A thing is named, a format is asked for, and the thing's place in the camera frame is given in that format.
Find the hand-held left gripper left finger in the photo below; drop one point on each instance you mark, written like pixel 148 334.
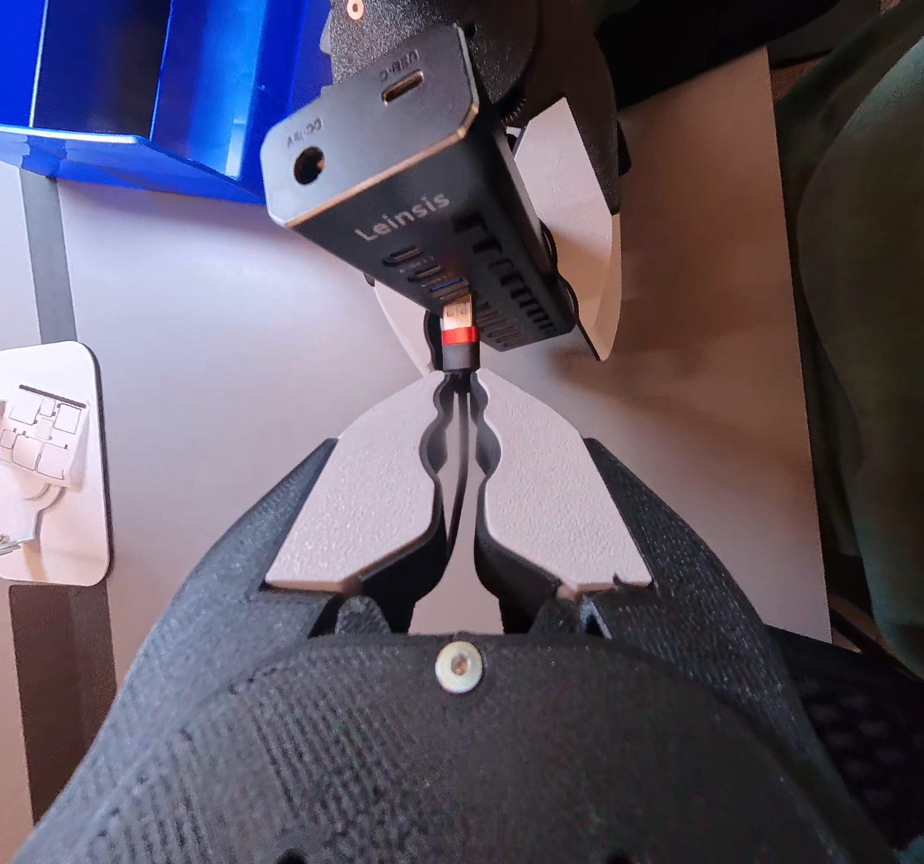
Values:
pixel 361 510

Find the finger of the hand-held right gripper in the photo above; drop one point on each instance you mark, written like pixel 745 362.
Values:
pixel 577 228
pixel 408 322

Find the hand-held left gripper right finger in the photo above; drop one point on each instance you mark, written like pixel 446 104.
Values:
pixel 556 510

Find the large black USB hub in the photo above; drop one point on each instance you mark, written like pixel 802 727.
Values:
pixel 404 178

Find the blue plastic bin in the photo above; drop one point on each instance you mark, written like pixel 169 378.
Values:
pixel 216 48

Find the person's green sweatshirt torso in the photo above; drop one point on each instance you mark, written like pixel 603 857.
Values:
pixel 866 301

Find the black divider of blue bin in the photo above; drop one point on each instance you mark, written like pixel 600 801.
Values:
pixel 101 34

